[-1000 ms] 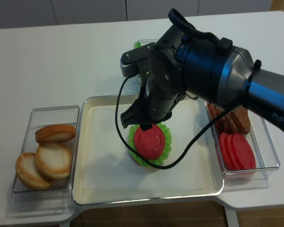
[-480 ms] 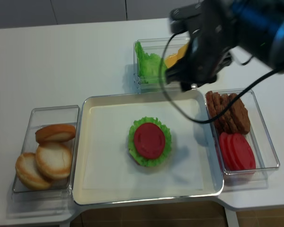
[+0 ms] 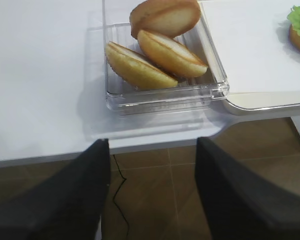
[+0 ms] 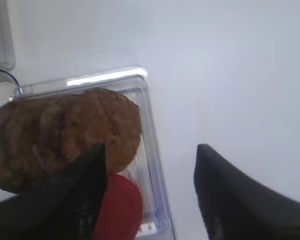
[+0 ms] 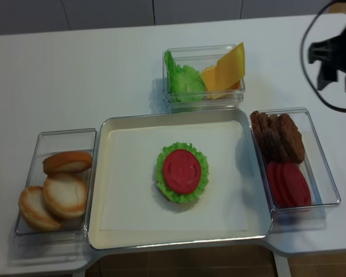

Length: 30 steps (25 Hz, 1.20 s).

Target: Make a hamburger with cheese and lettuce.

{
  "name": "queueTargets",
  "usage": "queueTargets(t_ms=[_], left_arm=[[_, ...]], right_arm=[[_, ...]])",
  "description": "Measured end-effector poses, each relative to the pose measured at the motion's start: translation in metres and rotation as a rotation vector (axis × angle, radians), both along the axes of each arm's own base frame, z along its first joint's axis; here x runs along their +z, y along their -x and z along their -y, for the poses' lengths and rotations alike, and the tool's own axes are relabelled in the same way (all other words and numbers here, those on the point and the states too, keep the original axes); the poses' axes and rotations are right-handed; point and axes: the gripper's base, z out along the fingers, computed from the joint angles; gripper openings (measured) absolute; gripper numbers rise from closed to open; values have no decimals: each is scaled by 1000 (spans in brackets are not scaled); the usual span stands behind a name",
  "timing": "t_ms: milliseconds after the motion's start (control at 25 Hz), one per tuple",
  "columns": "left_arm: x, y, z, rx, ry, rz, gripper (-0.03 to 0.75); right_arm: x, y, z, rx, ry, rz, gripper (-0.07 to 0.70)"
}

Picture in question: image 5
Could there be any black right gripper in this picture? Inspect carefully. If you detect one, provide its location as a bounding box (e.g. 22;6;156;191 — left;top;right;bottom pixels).
308;27;346;92

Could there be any red tomato slice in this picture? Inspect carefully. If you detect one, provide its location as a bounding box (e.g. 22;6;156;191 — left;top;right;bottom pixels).
163;149;201;194

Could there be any yellow cheese slice upright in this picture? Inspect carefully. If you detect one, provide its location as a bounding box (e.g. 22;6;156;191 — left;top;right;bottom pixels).
216;42;246;90

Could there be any orange cheese slice lower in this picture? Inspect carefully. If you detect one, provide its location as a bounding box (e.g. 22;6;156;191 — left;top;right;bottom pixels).
200;65;230;100

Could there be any clear lettuce cheese container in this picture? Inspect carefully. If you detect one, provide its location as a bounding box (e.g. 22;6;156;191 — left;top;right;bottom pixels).
163;44;245;113

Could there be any green lettuce in container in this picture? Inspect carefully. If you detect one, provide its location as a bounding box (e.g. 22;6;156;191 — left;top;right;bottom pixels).
164;50;205;103

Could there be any green lettuce leaf on bun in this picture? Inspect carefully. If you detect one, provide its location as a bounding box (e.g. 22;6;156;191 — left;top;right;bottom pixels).
155;142;209;204

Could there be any brown meat patties stack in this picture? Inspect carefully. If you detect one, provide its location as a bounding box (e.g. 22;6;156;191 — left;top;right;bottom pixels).
250;111;305;164

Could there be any clear patty tomato container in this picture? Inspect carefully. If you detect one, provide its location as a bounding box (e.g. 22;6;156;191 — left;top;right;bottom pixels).
250;108;341;225

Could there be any red tomato slices stack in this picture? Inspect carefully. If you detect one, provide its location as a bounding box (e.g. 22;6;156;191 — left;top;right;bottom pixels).
266;162;311;208

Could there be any cream metal tray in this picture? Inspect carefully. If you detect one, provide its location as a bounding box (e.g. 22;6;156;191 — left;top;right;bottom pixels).
88;109;273;251

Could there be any top bun half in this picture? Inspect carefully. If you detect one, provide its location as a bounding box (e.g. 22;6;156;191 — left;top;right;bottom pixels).
43;151;92;175

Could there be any bun half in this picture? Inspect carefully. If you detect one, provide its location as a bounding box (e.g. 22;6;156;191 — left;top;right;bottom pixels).
43;151;92;175
18;186;65;231
43;173;88;219

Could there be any middle bun half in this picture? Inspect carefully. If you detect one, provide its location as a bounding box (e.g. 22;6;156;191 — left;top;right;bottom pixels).
43;173;88;219

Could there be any clear plastic bun container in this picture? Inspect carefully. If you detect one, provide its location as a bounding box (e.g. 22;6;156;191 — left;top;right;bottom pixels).
14;129;97;246

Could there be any front bun half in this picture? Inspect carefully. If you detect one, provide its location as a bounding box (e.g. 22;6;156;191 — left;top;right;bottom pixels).
18;186;65;231

